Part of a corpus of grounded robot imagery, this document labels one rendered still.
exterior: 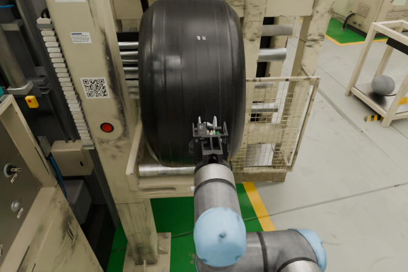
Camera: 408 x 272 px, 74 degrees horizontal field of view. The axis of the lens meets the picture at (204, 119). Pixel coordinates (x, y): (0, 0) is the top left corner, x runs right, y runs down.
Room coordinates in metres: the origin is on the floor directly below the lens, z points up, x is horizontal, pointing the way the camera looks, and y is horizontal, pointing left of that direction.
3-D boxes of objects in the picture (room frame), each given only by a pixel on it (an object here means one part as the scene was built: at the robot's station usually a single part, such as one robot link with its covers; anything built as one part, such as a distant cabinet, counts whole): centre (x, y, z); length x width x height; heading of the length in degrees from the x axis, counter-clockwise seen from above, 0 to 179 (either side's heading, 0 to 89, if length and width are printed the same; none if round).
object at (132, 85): (1.18, 0.33, 1.05); 0.20 x 0.15 x 0.30; 93
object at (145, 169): (0.68, 0.07, 0.90); 0.35 x 0.05 x 0.05; 93
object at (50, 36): (0.75, 0.42, 1.19); 0.05 x 0.04 x 0.48; 3
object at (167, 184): (0.68, 0.08, 0.84); 0.36 x 0.09 x 0.06; 93
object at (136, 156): (0.81, 0.26, 0.90); 0.40 x 0.03 x 0.10; 3
